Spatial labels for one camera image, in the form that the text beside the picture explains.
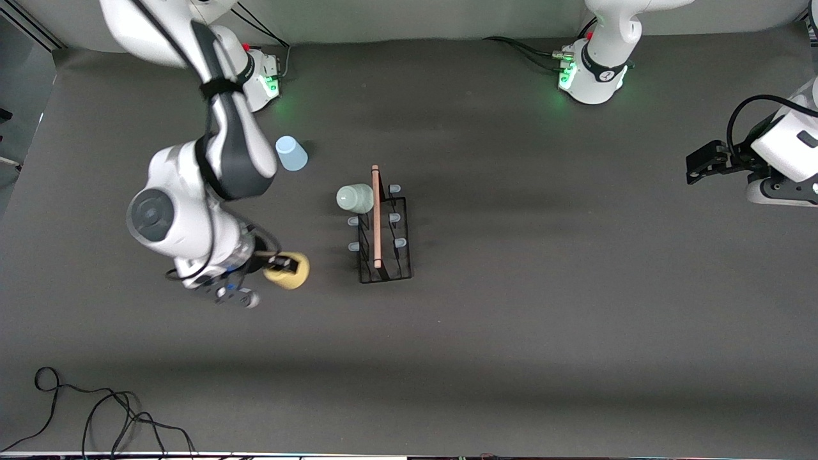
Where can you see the grey metal frame rail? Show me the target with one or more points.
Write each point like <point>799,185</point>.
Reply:
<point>32,30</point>

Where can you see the pale green plastic cup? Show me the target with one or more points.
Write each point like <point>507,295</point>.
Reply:
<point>353,198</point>

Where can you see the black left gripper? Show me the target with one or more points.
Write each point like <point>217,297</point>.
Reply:
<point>735,160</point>

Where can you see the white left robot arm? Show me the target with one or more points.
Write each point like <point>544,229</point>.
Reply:
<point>607,70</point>

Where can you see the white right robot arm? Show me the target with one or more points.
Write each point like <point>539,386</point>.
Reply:
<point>172,211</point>

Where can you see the yellow plastic cup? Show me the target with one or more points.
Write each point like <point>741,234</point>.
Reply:
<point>297,278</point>

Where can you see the light blue plastic cup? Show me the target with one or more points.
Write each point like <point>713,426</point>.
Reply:
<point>291,154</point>

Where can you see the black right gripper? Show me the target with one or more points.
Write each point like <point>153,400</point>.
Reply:
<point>262,257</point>

